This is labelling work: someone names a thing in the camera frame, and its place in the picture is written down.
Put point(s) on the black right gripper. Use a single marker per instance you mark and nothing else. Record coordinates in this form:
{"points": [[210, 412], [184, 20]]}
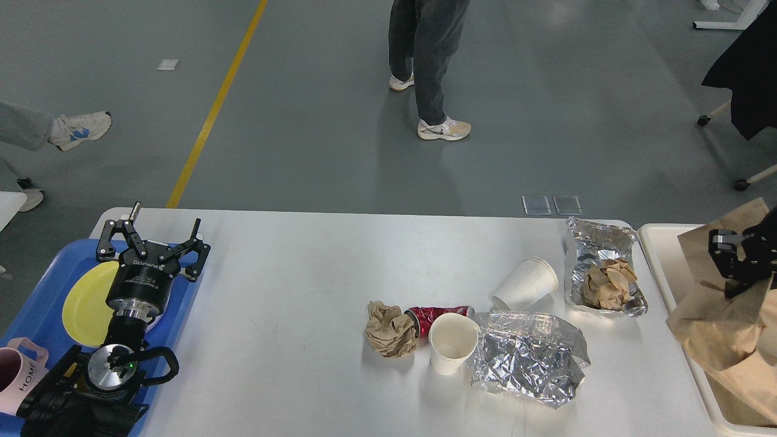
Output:
{"points": [[741, 274]]}

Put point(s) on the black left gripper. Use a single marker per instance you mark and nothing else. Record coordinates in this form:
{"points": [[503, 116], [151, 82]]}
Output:
{"points": [[142, 285]]}

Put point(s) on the yellow plastic plate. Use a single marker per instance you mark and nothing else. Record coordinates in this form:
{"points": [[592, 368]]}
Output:
{"points": [[85, 314]]}

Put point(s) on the brown paper sheet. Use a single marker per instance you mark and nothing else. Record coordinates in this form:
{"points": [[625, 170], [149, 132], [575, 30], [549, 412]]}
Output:
{"points": [[732, 340]]}

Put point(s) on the pink ribbed mug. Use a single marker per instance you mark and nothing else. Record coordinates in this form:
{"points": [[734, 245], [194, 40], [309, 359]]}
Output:
{"points": [[23, 364]]}

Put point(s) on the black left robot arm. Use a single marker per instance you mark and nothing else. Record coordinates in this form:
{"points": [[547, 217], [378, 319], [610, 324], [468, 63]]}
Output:
{"points": [[102, 390]]}

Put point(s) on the pale green plate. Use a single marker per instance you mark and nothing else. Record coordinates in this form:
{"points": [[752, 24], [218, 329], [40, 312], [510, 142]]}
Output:
{"points": [[160, 301]]}

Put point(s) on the beige plastic bin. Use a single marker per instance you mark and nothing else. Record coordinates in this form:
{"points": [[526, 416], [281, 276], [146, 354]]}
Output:
{"points": [[671, 273]]}

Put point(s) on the blue plastic tray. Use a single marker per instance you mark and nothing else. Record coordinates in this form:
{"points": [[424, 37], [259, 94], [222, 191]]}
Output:
{"points": [[41, 320]]}

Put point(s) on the small crumpled foil bag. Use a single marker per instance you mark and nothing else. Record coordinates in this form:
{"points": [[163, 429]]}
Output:
{"points": [[588, 244]]}

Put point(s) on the brown paper wad in foil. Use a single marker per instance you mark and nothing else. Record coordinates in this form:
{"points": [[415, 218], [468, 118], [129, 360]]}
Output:
{"points": [[607, 286]]}

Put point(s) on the white table corner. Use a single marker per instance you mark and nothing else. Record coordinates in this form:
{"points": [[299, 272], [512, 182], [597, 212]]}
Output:
{"points": [[10, 203]]}

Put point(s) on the white blue sneaker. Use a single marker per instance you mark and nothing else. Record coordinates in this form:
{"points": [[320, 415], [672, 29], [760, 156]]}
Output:
{"points": [[67, 132]]}

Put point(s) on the tipped white paper cup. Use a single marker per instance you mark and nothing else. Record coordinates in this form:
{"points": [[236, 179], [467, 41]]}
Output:
{"points": [[533, 279]]}

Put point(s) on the large crumpled foil sheet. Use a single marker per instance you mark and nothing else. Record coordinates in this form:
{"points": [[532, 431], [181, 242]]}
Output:
{"points": [[536, 355]]}

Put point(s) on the crumpled brown paper ball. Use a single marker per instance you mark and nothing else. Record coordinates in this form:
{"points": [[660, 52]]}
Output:
{"points": [[391, 332]]}

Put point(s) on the crushed red soda can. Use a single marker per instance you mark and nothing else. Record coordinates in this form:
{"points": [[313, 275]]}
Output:
{"points": [[423, 317]]}

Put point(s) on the upright white paper cup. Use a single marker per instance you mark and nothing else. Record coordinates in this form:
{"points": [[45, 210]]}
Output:
{"points": [[453, 338]]}

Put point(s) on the person in grey trousers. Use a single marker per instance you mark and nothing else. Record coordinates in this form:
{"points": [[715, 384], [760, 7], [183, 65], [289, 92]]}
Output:
{"points": [[422, 38]]}

